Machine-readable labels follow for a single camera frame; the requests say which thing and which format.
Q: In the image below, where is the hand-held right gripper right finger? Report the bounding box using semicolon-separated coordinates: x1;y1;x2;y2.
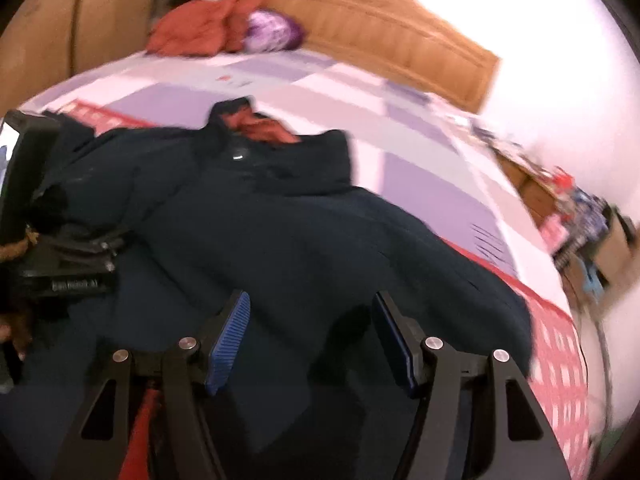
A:
371;290;572;480

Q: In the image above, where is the blue plastic item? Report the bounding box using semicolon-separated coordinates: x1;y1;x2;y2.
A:
579;259;607;297

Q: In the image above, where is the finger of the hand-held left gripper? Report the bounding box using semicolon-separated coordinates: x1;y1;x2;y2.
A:
30;227;127;275

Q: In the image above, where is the purple patterned pillow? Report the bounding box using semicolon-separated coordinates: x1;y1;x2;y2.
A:
245;9;306;54

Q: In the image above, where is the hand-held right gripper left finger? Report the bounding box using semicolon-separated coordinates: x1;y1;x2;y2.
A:
64;289;252;480

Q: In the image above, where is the person's left hand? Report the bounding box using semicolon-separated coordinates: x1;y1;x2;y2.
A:
0;310;32;363

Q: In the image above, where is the purple pink patchwork bed quilt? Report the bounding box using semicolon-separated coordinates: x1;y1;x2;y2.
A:
20;50;571;311

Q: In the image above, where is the orange puffer jacket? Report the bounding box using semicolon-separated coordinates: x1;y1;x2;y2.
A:
145;0;267;59

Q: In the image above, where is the dark navy jacket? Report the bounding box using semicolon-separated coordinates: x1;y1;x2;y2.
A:
0;97;534;480

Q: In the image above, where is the red checked blanket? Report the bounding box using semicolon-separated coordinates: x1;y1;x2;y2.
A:
45;100;593;480

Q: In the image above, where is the blue patterned bag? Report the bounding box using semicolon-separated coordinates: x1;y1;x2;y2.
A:
565;187;614;242

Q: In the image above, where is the pink soft bag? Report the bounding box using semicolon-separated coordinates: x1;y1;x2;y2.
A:
541;214;569;252

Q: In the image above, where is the cardboard box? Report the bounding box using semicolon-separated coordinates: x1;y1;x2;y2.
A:
595;205;640;292

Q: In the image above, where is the wooden headboard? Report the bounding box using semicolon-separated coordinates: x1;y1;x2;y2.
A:
227;0;502;114

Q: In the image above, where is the wooden wardrobe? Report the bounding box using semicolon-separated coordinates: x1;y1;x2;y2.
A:
0;0;167;112

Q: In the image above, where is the red gift bag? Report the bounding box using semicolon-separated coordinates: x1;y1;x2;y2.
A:
549;169;577;197

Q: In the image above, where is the wooden nightstand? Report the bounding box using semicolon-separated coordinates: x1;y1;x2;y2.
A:
495;150;557;227

